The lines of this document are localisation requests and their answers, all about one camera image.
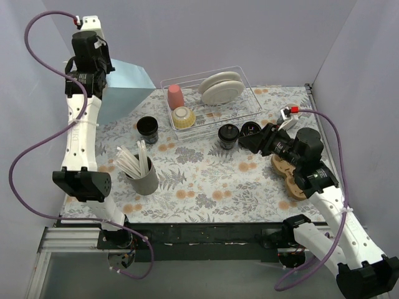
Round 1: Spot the black takeout coffee cup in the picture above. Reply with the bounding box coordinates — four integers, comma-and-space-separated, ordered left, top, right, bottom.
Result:
219, 139, 237, 150

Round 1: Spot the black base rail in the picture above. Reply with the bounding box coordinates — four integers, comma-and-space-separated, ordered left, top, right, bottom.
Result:
97, 221, 312, 262

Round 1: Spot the pink plastic cup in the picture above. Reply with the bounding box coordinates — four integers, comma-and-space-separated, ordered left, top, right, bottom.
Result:
168, 85, 185, 110

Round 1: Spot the light blue paper bag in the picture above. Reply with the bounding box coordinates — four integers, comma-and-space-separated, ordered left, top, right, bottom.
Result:
97, 59, 155, 125

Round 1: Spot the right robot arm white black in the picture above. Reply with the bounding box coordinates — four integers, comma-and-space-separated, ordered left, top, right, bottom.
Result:
238, 123, 398, 298

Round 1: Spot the white plate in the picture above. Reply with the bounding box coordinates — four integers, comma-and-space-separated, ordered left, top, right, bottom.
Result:
198, 71, 241, 94
201, 80, 245, 105

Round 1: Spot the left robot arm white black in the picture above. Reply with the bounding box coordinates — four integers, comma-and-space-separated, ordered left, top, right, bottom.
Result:
52, 31, 133, 249

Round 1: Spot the aluminium frame rail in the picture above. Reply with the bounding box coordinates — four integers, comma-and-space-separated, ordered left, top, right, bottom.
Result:
24, 226, 103, 299

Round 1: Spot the yellow dotted bowl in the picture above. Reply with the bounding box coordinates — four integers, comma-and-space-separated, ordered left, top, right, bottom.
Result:
172, 106, 196, 130

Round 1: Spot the front white plate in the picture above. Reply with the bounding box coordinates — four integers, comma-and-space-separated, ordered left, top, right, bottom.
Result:
201, 80, 245, 105

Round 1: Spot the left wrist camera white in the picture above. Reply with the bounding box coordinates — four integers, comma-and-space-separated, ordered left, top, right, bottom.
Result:
74, 16, 105, 39

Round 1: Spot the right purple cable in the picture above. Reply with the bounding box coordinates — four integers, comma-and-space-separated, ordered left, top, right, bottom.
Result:
274, 108, 349, 292

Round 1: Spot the black cup lid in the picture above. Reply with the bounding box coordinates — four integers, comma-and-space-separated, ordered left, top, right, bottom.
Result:
218, 124, 239, 142

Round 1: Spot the rear white plate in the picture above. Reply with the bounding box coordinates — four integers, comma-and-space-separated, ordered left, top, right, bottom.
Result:
198, 71, 241, 94

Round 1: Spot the grey straw holder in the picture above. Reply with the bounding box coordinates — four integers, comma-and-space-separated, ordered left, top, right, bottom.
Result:
125, 157, 159, 196

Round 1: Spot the stack of black cups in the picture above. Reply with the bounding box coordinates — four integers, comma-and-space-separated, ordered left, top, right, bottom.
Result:
137, 116, 158, 144

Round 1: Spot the floral table mat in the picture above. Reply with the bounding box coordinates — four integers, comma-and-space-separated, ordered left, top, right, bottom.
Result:
60, 86, 339, 224

